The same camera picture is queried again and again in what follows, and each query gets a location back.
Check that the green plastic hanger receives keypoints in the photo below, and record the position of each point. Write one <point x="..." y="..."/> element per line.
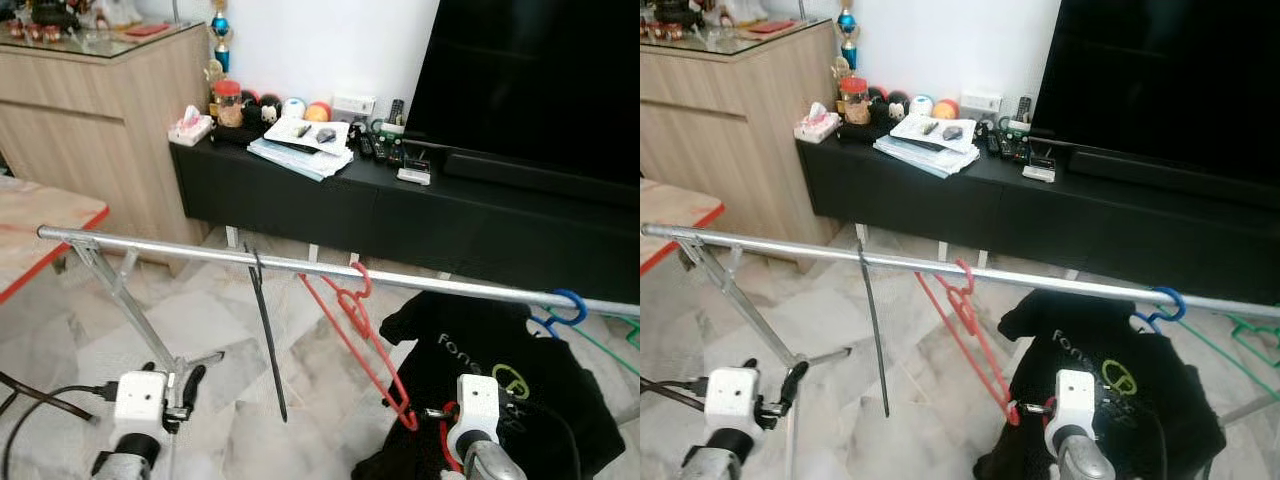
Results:
<point x="605" y="351"/>
<point x="1240" y="367"/>

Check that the blue gold trophy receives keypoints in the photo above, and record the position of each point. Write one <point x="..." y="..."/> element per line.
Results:
<point x="848" y="30"/>
<point x="220" y="30"/>

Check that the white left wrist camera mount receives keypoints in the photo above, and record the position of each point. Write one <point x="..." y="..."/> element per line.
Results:
<point x="732" y="400"/>
<point x="140" y="400"/>

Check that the black soundbar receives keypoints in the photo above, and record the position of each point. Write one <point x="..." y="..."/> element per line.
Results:
<point x="540" y="180"/>
<point x="1170" y="175"/>

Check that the black printed t-shirt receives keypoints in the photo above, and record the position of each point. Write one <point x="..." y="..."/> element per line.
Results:
<point x="540" y="400"/>
<point x="1150" y="420"/>

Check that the orange ball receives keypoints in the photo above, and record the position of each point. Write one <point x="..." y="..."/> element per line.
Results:
<point x="318" y="111"/>
<point x="945" y="108"/>

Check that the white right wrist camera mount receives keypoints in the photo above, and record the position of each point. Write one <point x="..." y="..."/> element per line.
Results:
<point x="475" y="410"/>
<point x="1075" y="405"/>

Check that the red lid jar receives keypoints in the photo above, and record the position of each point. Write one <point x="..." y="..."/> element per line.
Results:
<point x="853" y="102"/>
<point x="228" y="105"/>

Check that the pink tissue box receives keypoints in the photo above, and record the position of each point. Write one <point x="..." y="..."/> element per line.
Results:
<point x="190" y="128"/>
<point x="817" y="125"/>

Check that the black round plush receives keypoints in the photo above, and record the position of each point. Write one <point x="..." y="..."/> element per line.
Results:
<point x="888" y="105"/>
<point x="262" y="108"/>

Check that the light wooden cabinet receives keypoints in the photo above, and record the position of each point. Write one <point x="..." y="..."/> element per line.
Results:
<point x="100" y="140"/>
<point x="730" y="140"/>

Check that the remote control holder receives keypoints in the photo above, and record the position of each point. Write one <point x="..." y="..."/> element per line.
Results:
<point x="1020" y="138"/>
<point x="395" y="140"/>

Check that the white socket box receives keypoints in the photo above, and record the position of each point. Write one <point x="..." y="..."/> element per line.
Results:
<point x="980" y="103"/>
<point x="353" y="106"/>

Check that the small white device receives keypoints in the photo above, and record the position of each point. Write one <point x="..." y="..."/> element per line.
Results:
<point x="414" y="176"/>
<point x="1040" y="173"/>

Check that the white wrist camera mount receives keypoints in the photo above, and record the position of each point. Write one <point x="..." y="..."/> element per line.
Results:
<point x="475" y="410"/>
<point x="1075" y="405"/>
<point x="140" y="400"/>
<point x="732" y="400"/>

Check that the black television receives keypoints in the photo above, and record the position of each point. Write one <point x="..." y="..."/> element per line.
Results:
<point x="540" y="80"/>
<point x="1170" y="80"/>

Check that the white blue ball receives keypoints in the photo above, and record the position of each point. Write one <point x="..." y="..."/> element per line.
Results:
<point x="295" y="108"/>
<point x="921" y="105"/>

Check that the black TV console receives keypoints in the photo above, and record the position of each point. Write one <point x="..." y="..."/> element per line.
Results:
<point x="400" y="220"/>
<point x="1020" y="215"/>

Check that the blue plastic hanger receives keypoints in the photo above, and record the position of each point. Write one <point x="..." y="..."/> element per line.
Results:
<point x="1180" y="305"/>
<point x="583" y="308"/>

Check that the red plastic hanger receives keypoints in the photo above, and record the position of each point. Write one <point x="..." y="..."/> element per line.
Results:
<point x="1012" y="418"/>
<point x="410" y="422"/>

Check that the marble folding table red edge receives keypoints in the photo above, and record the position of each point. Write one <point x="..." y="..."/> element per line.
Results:
<point x="670" y="205"/>
<point x="40" y="205"/>

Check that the stack of papers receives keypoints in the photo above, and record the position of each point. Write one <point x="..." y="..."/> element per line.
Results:
<point x="300" y="150"/>
<point x="925" y="147"/>

